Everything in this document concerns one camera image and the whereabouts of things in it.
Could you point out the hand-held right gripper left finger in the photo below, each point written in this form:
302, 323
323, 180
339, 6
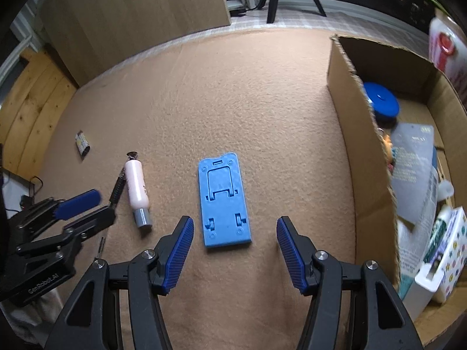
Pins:
178, 255

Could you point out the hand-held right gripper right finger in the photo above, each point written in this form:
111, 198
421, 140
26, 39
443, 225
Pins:
290, 255

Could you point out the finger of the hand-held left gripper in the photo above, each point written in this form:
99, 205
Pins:
78, 202
91, 220

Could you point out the black pen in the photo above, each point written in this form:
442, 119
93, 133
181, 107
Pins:
116, 189

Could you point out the blue phone stand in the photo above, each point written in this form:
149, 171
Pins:
219, 233

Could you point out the white blue bottle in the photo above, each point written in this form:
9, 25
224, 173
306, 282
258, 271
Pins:
412, 255

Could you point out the cardboard box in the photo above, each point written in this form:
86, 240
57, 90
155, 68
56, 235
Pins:
357, 135

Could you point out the green label tube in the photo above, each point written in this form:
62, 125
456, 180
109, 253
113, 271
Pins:
439, 231

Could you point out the black card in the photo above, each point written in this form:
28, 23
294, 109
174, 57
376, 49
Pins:
412, 160

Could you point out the star print tissue pack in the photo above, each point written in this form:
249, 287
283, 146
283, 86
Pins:
454, 244

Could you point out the blue round case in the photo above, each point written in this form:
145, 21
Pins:
381, 100

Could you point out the white cloth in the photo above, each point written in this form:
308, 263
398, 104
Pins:
29, 313

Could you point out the pink tube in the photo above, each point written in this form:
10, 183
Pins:
135, 186

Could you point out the patterned lighter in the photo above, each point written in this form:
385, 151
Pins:
82, 144

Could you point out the wooden slat board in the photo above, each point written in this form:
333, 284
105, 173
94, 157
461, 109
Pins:
33, 109

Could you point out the light wooden panel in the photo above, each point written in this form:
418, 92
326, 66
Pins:
127, 18

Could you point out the black power adapter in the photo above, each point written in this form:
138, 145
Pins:
237, 11

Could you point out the white red flower pot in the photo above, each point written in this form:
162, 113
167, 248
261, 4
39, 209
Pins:
443, 43

